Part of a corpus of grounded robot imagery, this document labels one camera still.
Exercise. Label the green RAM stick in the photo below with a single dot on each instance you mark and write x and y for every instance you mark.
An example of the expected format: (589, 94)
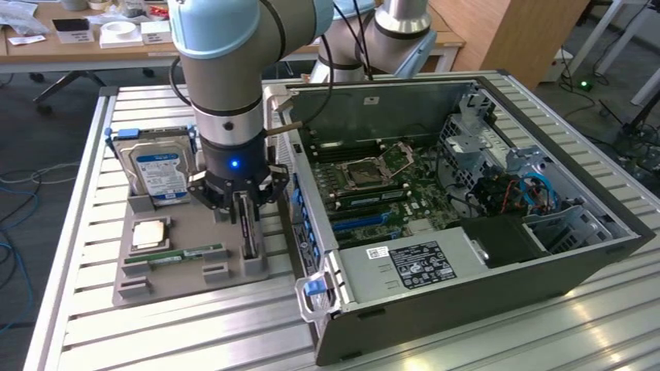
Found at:
(370, 197)
(174, 256)

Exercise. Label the white box with label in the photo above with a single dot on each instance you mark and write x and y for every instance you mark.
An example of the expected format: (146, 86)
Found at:
(154, 29)

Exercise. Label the white desk frame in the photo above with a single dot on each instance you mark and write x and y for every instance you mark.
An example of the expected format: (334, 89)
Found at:
(644, 90)

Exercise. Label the white box black top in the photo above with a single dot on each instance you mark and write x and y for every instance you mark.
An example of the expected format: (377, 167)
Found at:
(72, 27)

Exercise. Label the white tape roll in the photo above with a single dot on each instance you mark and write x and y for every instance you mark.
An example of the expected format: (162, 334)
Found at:
(118, 35)

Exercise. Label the black office chair base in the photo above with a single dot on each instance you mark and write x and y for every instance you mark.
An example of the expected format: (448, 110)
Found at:
(56, 87)

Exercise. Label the blue case release latch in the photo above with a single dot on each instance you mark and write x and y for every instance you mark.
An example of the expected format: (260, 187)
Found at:
(312, 288)

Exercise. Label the metal disk bay cage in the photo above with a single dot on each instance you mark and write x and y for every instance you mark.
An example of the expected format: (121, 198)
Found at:
(464, 154)
(566, 228)

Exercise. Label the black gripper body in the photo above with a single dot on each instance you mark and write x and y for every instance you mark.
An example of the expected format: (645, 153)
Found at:
(221, 158)

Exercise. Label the grey power supply black label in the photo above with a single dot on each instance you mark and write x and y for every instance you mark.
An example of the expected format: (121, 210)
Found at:
(370, 278)

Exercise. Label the dark grey pouch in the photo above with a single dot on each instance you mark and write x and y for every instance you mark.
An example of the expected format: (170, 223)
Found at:
(130, 8)

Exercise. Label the grey cup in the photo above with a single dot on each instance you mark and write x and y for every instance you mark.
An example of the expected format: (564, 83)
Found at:
(74, 4)

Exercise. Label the clear plastic bag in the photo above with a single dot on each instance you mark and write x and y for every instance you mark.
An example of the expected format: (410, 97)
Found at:
(17, 17)

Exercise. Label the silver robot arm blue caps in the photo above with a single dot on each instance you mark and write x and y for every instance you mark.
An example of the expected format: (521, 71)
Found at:
(226, 77)

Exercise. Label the white card red print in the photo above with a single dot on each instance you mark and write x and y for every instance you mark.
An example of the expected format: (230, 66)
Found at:
(25, 39)

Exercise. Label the black device green light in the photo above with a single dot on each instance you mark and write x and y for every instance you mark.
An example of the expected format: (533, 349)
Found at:
(584, 85)

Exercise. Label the blue card retention latch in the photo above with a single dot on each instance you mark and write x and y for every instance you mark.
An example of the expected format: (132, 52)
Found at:
(294, 196)

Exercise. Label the hard disk blue caddy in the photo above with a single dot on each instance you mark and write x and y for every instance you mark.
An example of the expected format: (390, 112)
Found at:
(154, 170)

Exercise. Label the grey parts rack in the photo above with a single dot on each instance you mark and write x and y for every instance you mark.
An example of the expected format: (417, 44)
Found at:
(174, 284)

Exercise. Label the silver chipset heat sink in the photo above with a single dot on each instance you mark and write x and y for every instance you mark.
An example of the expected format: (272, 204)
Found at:
(421, 227)

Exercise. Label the white flat box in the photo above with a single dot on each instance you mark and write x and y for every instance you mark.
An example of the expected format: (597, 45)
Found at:
(124, 44)

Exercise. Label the small white cup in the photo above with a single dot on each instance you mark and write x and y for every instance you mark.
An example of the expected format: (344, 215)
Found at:
(97, 4)

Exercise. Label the red small parts bag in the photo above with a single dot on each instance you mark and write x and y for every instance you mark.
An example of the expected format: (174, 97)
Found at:
(157, 12)

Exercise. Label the wooden cabinet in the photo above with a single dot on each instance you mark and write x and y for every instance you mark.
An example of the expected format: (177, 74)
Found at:
(514, 38)

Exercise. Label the silver CPU chip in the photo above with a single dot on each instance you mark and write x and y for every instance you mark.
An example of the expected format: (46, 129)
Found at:
(149, 233)

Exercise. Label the green graphics card black fan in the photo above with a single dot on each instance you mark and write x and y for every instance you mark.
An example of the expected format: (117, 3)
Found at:
(246, 232)

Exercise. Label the metal socket cover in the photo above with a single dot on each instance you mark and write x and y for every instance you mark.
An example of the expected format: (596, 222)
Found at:
(385, 156)

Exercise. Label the metal CPU socket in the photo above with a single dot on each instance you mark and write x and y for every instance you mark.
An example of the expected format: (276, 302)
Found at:
(362, 174)

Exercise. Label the PCIe expansion slot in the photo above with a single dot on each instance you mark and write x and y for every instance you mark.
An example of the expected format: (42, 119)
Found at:
(360, 223)

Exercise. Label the open grey PC case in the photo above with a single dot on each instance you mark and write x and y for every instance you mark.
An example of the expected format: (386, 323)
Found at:
(464, 309)

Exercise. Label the green motherboard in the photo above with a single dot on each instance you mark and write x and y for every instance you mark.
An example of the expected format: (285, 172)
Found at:
(428, 201)

